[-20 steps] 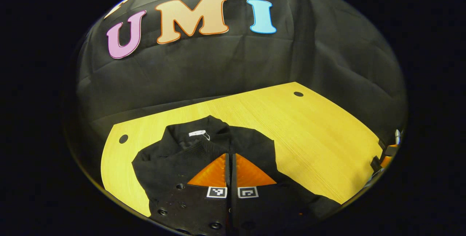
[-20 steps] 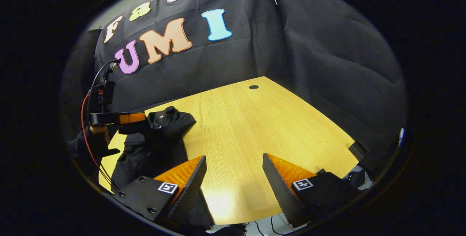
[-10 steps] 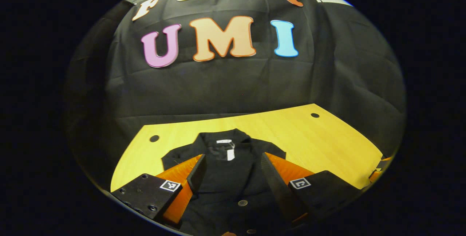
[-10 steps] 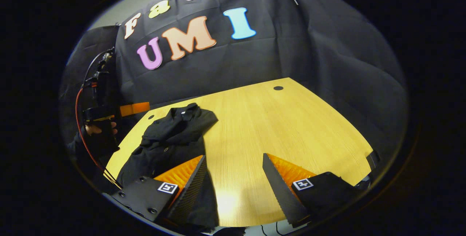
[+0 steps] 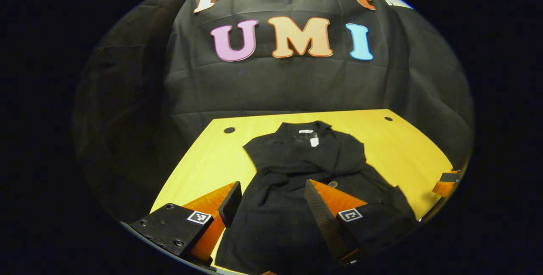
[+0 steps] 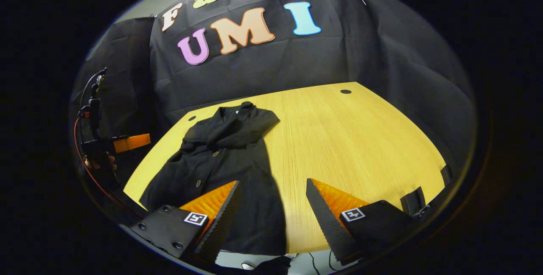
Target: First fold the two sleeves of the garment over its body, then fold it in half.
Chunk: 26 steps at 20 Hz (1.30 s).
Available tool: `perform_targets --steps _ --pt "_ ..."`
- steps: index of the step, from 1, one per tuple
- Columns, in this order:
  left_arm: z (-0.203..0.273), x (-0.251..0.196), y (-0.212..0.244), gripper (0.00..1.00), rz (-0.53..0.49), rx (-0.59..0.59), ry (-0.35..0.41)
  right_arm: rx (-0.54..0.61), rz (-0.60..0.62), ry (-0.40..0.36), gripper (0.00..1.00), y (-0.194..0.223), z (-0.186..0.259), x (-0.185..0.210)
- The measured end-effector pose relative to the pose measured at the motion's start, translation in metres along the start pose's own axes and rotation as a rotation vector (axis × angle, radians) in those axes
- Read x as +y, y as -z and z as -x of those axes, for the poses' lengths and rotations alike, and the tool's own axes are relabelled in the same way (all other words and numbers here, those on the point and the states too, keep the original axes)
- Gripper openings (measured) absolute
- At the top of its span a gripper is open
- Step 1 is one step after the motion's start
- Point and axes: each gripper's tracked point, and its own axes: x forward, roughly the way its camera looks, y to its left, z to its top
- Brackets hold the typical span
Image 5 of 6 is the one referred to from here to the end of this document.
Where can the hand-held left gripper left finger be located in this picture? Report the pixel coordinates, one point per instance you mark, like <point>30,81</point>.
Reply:
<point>231,203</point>

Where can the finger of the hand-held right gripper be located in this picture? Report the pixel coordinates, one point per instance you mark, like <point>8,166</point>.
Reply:
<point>443,188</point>

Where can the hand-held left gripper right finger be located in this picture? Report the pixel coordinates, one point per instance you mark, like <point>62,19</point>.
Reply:
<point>324,220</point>

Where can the black collared jacket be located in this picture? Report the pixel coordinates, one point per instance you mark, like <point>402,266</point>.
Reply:
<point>280,207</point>

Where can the black backdrop cloth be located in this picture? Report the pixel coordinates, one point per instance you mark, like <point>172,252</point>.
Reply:
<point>275,84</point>

